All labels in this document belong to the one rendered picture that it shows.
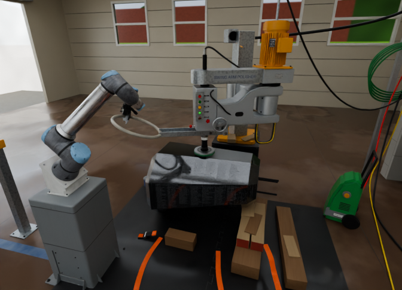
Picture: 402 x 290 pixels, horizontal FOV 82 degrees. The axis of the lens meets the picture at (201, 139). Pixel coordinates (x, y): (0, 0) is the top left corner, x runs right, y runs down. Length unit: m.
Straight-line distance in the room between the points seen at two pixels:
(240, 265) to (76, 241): 1.35
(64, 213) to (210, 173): 1.28
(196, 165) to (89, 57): 8.68
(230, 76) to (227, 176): 0.95
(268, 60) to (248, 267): 1.85
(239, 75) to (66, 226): 1.87
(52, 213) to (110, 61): 8.37
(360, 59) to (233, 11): 4.12
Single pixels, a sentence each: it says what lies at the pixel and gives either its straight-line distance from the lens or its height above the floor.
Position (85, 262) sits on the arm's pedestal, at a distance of 2.27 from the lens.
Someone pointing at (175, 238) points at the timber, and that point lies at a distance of 2.50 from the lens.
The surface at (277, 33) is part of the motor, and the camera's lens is 2.34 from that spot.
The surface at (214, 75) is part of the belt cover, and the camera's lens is 2.14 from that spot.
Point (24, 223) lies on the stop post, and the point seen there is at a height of 0.13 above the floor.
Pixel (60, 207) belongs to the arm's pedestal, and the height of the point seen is 0.82.
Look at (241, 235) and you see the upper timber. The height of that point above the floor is 0.25.
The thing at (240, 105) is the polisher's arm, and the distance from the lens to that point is 2.28.
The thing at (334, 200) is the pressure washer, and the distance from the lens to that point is 3.07.
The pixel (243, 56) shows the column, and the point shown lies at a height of 1.78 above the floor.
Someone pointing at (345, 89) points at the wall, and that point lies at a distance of 8.79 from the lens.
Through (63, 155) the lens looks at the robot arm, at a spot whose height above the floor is 1.18.
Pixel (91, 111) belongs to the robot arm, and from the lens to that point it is 1.79.
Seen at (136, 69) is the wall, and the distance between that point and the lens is 9.48.
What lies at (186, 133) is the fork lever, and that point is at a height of 1.10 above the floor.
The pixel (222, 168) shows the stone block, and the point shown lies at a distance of 2.34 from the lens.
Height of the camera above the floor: 1.90
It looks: 22 degrees down
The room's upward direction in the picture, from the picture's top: straight up
